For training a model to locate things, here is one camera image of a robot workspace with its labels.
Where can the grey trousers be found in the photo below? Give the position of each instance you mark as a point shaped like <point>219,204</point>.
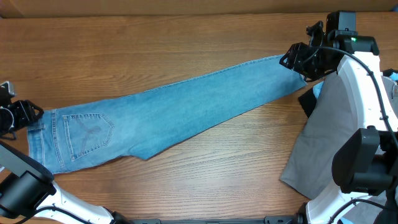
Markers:
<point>329,127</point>

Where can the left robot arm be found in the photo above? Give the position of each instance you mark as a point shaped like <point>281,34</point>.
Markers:
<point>30,190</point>

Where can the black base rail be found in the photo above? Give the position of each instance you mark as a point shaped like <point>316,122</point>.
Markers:
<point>265,220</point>

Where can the black garment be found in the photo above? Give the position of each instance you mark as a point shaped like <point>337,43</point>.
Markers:
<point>308,102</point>

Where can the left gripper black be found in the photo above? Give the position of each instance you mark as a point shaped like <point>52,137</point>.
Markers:
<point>28,115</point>

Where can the light blue denim jeans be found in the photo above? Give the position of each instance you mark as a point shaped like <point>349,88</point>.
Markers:
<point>143,125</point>

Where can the light blue garment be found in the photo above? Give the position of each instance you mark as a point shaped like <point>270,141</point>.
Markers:
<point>317,89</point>

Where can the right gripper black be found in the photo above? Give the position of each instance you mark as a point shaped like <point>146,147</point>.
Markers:
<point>295,55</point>

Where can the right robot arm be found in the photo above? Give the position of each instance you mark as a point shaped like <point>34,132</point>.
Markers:
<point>347,151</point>

